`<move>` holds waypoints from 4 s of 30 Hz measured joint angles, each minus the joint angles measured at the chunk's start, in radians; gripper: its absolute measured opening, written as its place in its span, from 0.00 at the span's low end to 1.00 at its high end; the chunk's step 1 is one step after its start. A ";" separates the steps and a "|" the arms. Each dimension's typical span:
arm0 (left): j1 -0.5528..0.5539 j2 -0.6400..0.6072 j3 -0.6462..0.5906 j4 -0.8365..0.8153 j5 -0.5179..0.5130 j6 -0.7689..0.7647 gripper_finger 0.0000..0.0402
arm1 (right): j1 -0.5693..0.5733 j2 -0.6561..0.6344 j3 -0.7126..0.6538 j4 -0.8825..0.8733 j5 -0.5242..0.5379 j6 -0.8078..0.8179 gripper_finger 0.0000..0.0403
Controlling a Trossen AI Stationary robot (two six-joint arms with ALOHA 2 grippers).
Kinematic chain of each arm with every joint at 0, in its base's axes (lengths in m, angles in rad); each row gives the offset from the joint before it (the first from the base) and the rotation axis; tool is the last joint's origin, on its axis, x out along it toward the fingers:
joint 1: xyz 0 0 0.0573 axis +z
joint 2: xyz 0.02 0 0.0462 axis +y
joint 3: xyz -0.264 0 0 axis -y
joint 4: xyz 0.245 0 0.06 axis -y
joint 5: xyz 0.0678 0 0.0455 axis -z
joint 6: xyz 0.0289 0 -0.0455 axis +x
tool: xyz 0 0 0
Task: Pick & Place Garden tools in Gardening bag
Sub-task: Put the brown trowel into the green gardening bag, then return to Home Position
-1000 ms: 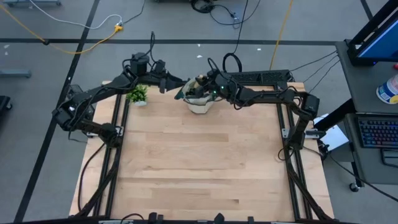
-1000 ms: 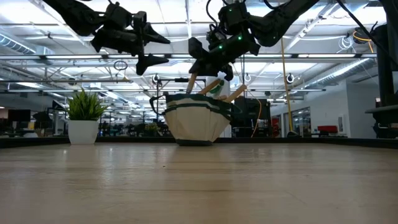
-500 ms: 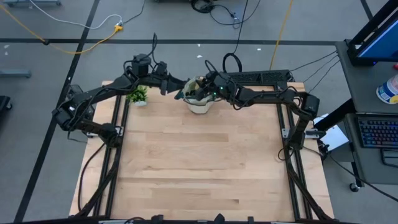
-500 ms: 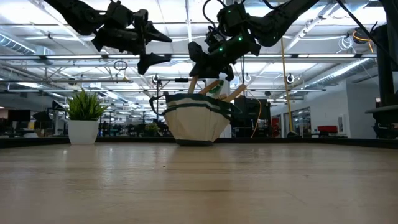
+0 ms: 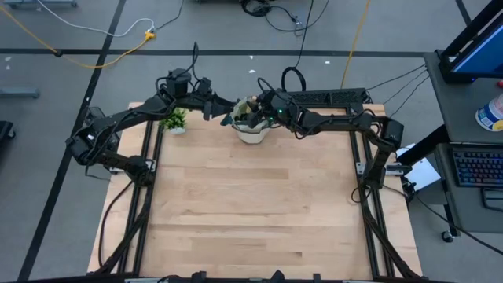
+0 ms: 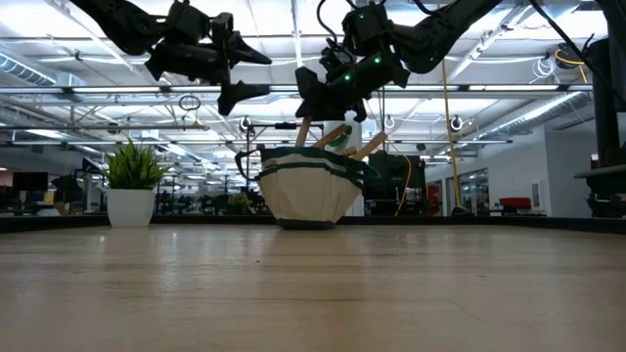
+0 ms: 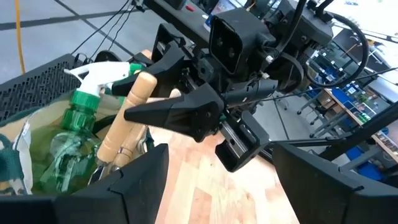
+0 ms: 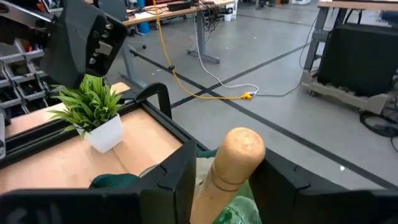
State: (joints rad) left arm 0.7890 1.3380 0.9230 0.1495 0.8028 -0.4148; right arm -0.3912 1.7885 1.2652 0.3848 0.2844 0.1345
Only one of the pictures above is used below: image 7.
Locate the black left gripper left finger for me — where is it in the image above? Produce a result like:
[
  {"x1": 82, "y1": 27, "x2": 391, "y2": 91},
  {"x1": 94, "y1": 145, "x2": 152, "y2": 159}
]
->
[{"x1": 0, "y1": 143, "x2": 170, "y2": 224}]

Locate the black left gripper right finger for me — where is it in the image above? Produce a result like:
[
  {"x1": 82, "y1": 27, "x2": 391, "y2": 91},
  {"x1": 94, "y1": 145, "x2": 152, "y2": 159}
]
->
[{"x1": 272, "y1": 143, "x2": 398, "y2": 224}]

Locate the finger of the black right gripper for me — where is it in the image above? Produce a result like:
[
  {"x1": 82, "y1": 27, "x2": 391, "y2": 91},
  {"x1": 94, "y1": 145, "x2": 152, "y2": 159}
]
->
[
  {"x1": 124, "y1": 83, "x2": 225, "y2": 142},
  {"x1": 111, "y1": 44, "x2": 192, "y2": 96}
]

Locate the wooden rolling pin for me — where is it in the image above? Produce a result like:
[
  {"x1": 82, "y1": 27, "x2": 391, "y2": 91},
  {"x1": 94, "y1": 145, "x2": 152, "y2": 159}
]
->
[{"x1": 88, "y1": 71, "x2": 159, "y2": 184}]

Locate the green spray bottle white head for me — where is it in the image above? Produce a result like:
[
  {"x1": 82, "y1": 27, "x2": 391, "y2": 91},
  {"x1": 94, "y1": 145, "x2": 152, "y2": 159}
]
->
[{"x1": 39, "y1": 60, "x2": 147, "y2": 194}]

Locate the cream gardening bag green trim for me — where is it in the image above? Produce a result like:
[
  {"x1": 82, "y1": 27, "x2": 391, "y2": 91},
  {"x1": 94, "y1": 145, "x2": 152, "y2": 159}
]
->
[{"x1": 0, "y1": 90, "x2": 156, "y2": 197}]

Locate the black perforated metal box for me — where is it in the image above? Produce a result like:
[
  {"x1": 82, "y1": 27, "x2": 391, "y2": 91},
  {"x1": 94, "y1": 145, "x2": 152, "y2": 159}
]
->
[{"x1": 0, "y1": 52, "x2": 83, "y2": 122}]

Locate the thin black cable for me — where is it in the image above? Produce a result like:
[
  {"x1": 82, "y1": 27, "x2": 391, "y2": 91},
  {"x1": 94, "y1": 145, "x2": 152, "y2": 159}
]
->
[
  {"x1": 70, "y1": 0, "x2": 131, "y2": 56},
  {"x1": 89, "y1": 0, "x2": 136, "y2": 60}
]

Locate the black looped floor cable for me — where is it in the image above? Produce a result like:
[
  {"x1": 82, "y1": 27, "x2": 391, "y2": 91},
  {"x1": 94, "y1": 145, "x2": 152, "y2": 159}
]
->
[{"x1": 93, "y1": 49, "x2": 123, "y2": 63}]

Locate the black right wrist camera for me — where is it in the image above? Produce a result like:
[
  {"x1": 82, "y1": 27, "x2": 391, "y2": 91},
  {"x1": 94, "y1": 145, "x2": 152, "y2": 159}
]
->
[{"x1": 208, "y1": 8, "x2": 277, "y2": 76}]

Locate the thick yellow hanging cable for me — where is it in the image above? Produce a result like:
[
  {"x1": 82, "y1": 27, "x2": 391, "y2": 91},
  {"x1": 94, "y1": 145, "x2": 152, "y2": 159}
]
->
[{"x1": 14, "y1": 0, "x2": 27, "y2": 75}]

